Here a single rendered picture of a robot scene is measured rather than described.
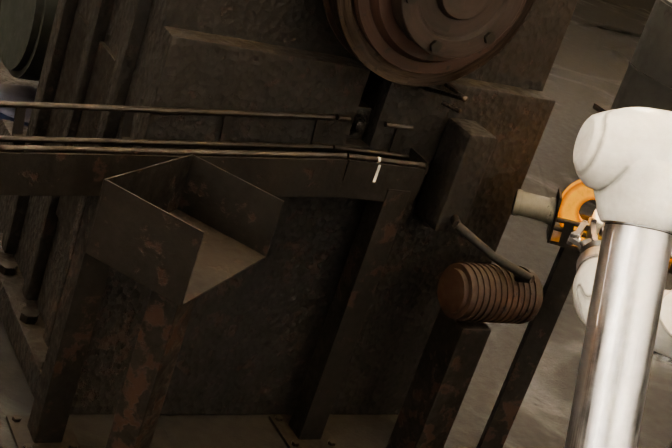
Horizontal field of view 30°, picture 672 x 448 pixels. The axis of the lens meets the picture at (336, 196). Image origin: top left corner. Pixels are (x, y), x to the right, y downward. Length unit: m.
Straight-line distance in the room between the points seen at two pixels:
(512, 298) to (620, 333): 0.95
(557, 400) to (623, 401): 1.73
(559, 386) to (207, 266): 1.70
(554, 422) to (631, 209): 1.68
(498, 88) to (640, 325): 1.11
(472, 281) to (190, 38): 0.80
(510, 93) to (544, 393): 1.05
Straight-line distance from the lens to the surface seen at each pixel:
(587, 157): 1.84
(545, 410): 3.49
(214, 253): 2.21
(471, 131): 2.71
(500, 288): 2.75
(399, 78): 2.55
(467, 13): 2.45
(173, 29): 2.46
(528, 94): 2.89
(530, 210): 2.79
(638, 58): 5.29
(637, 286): 1.84
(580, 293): 2.38
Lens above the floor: 1.52
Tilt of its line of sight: 20 degrees down
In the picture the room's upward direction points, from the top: 19 degrees clockwise
